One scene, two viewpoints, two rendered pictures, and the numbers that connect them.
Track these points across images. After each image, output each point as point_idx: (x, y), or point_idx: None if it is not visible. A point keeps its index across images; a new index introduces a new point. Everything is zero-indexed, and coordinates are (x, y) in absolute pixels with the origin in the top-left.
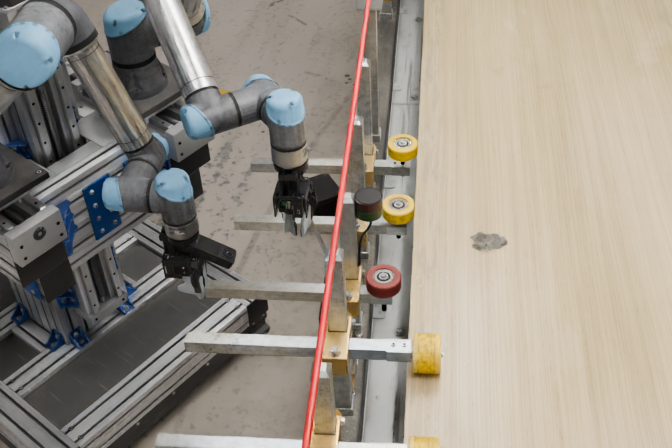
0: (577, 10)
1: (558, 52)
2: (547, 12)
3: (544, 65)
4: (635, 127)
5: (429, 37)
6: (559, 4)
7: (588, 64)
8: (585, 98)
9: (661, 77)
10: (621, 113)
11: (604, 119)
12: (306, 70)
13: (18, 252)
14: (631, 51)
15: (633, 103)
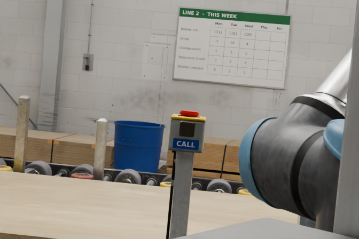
0: (49, 194)
1: (129, 207)
2: (46, 200)
3: (152, 213)
4: (255, 209)
5: (72, 237)
6: (32, 196)
7: (154, 204)
8: (212, 212)
9: None
10: (235, 208)
11: (245, 213)
12: None
13: None
14: (134, 194)
15: (219, 205)
